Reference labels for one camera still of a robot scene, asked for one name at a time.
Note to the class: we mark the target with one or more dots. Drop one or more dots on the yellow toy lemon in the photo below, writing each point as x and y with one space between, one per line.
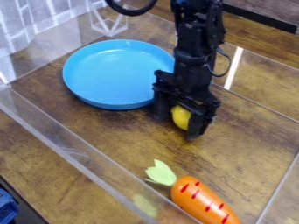
180 116

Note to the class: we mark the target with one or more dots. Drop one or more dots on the black bar on table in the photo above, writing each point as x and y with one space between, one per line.
265 20

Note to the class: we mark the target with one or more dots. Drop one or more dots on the blue round tray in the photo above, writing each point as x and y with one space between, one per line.
110 74

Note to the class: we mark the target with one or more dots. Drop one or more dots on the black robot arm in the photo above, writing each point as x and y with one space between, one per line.
200 34

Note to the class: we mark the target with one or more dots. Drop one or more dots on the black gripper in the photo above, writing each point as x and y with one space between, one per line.
185 89

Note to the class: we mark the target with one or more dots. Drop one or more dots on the clear acrylic enclosure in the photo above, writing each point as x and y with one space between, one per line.
74 159

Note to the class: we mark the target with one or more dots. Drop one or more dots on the blue object at corner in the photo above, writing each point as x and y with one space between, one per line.
8 207

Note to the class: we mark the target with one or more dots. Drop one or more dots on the orange toy carrot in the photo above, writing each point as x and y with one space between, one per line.
192 196

